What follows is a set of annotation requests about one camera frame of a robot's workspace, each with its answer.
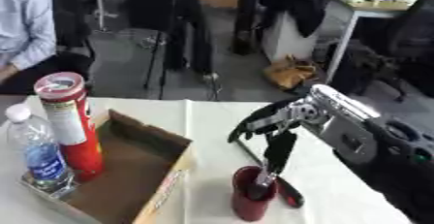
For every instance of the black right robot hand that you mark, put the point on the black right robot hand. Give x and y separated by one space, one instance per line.
280 150

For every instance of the dark red cup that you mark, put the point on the dark red cup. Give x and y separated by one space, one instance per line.
246 207

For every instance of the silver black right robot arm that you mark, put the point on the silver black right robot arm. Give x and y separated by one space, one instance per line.
361 137

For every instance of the tan cardboard box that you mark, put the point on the tan cardboard box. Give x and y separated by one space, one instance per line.
133 173

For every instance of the tan bag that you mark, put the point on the tan bag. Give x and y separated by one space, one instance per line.
289 72

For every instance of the white cabinet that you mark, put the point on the white cabinet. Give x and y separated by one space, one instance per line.
285 40

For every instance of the black jacket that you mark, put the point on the black jacket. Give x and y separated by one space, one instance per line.
297 1

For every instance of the black tripod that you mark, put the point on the black tripod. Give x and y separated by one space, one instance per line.
169 40

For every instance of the black office chair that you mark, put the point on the black office chair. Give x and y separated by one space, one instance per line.
395 43

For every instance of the white desk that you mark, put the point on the white desk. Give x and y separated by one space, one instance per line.
361 11

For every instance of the red cylindrical chip can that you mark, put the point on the red cylindrical chip can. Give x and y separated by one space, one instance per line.
73 127

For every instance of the clear plastic water bottle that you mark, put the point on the clear plastic water bottle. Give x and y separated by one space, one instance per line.
39 156

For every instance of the person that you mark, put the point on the person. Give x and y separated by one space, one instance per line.
22 37

